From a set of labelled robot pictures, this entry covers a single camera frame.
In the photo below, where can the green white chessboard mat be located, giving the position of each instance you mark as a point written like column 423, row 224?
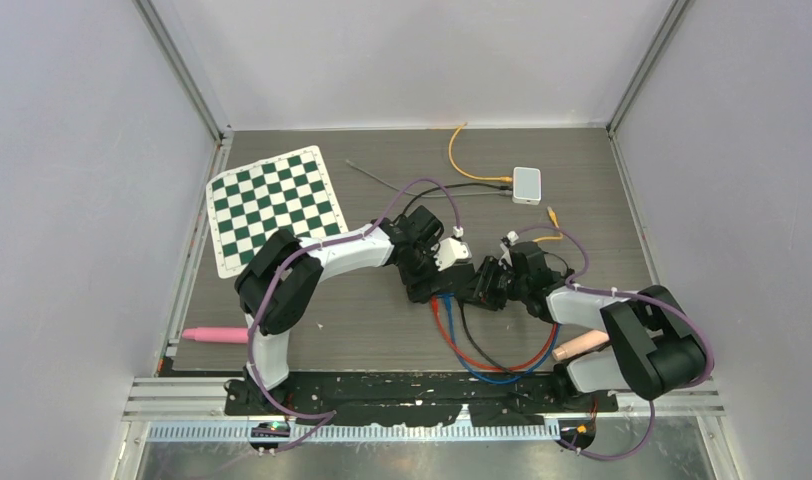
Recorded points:
column 247, row 204

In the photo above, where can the slotted cable duct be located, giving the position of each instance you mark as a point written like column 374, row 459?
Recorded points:
column 282, row 431

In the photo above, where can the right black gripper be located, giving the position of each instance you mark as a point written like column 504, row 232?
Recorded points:
column 482, row 292

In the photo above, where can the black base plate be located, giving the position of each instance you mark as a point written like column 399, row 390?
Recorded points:
column 413, row 399

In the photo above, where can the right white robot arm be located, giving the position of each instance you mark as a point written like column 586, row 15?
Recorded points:
column 650, row 348

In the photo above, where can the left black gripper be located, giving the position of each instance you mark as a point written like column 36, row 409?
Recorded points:
column 432, row 249

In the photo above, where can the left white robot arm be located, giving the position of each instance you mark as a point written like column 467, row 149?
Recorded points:
column 276, row 287

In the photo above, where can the beige cylinder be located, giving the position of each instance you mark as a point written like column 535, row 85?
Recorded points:
column 580, row 344

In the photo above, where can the black network switch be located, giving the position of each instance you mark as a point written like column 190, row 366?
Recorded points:
column 446, row 285

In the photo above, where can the pink cylinder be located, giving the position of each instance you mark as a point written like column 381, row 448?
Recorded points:
column 221, row 335

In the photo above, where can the white router box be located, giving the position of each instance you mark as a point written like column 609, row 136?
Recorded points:
column 526, row 186

